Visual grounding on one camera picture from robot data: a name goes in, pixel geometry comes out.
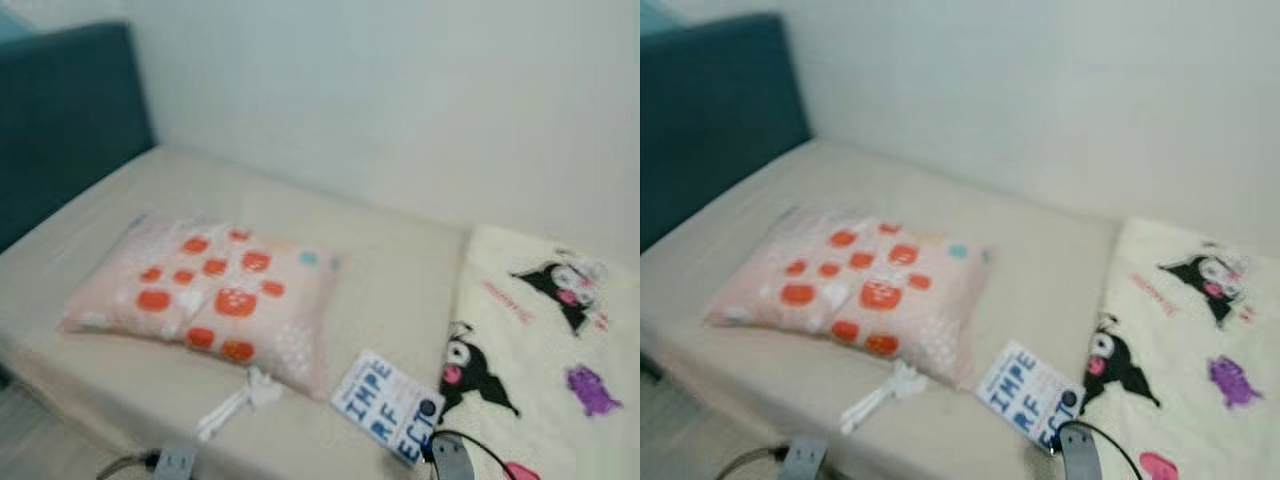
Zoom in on cream cartoon print blanket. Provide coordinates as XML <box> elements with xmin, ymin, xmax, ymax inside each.
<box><xmin>435</xmin><ymin>225</ymin><xmax>641</xmax><ymax>480</ymax></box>
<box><xmin>1075</xmin><ymin>217</ymin><xmax>1280</xmax><ymax>480</ymax></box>

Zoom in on pink patterned pillow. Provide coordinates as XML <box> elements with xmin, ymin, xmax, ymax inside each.
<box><xmin>60</xmin><ymin>213</ymin><xmax>341</xmax><ymax>396</ymax></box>
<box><xmin>705</xmin><ymin>205</ymin><xmax>996</xmax><ymax>389</ymax></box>

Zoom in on white book blue lettering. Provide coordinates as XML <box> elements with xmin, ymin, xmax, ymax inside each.
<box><xmin>332</xmin><ymin>348</ymin><xmax>446</xmax><ymax>468</ymax></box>
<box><xmin>975</xmin><ymin>340</ymin><xmax>1086</xmax><ymax>456</ymax></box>

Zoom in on teal upholstered headboard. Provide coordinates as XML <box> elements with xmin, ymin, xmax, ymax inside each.
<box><xmin>640</xmin><ymin>12</ymin><xmax>813</xmax><ymax>251</ymax></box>
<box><xmin>0</xmin><ymin>22</ymin><xmax>156</xmax><ymax>251</ymax></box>

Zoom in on cream sheeted mattress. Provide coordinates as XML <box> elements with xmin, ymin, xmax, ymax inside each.
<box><xmin>0</xmin><ymin>145</ymin><xmax>641</xmax><ymax>480</ymax></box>
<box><xmin>640</xmin><ymin>138</ymin><xmax>1126</xmax><ymax>480</ymax></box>

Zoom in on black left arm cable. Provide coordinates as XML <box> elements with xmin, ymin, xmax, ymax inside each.
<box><xmin>95</xmin><ymin>452</ymin><xmax>161</xmax><ymax>480</ymax></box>
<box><xmin>715</xmin><ymin>447</ymin><xmax>786</xmax><ymax>480</ymax></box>

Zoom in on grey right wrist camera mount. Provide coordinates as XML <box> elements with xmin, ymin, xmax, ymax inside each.
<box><xmin>1060</xmin><ymin>428</ymin><xmax>1103</xmax><ymax>480</ymax></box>
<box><xmin>430</xmin><ymin>435</ymin><xmax>473</xmax><ymax>480</ymax></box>

